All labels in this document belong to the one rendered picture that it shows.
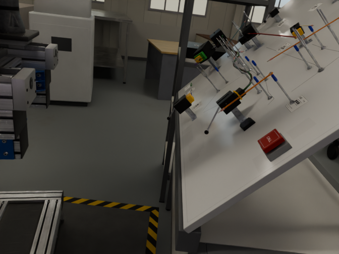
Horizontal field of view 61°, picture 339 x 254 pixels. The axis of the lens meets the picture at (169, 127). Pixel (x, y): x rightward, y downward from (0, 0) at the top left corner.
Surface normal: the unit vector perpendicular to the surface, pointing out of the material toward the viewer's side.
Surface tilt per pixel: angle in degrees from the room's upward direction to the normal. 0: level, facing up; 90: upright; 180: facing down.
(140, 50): 90
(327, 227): 0
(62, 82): 90
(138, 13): 90
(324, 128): 48
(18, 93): 90
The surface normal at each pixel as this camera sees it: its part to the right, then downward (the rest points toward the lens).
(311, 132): -0.65, -0.70
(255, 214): 0.13, -0.91
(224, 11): 0.21, 0.40
